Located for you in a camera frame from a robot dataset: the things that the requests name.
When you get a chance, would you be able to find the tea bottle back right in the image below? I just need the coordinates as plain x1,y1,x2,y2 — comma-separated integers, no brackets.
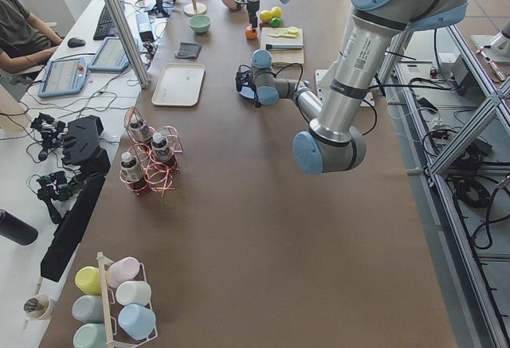
129,117,153,143

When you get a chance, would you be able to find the copper wire bottle rack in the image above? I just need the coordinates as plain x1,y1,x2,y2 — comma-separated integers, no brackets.
119,106,183,196

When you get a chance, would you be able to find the tea bottle back left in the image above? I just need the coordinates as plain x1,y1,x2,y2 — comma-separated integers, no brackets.
151,132,179,171

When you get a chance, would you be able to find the tea bottle front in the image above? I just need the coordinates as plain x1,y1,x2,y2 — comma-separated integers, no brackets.
120,151,149,195

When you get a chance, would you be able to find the yellow plastic knife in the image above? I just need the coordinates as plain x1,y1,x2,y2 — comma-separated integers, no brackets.
266,32,299,39

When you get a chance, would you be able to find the blue plate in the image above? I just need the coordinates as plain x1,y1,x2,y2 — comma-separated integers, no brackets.
238,86,257,101

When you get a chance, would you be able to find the yellow lemon upper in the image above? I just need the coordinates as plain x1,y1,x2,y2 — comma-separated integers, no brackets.
259,10,273,23

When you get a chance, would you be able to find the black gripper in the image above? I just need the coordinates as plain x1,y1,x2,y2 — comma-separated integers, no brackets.
234,0,260,29
235,70,254,92

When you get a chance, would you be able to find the yellow lemon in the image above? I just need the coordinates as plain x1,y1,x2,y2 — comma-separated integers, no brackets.
269,6,282,18
259,10,273,23

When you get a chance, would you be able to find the seated person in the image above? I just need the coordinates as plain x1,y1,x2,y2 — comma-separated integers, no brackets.
1,0,63,74

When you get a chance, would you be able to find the tea bottle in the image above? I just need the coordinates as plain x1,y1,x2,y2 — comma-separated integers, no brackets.
120,151,149,195
129,117,153,143
151,132,179,171

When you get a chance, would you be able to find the blue teach pendant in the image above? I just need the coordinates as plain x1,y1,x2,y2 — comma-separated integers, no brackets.
37,57,88,98
88,37,129,73

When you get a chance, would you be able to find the cream rabbit tray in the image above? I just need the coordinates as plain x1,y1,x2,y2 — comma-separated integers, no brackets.
151,63,205,108

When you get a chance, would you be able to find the cup rack with cups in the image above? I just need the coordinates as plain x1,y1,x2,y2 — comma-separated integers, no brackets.
72,252,159,347

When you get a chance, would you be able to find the yellow lemon lower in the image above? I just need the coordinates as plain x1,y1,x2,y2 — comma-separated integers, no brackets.
269,6,282,18

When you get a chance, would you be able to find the green lime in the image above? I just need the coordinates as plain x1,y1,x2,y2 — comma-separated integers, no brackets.
269,18,281,28

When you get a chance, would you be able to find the steel muddler black tip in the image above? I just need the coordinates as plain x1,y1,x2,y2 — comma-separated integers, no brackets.
265,44,304,51

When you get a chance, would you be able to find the grey folded cloth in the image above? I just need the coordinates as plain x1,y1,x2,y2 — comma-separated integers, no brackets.
175,41,202,60

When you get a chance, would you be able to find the mint green bowl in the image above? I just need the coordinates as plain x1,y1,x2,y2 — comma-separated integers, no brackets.
188,14,211,34

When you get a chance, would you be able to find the lemon slice lower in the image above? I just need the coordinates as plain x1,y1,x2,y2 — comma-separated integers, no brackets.
286,26,299,35

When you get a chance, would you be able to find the orange fruit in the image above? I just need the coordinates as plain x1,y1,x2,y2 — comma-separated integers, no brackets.
245,25,258,40

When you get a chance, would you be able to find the wooden cutting board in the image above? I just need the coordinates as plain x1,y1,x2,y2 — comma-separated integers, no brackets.
260,27,304,65

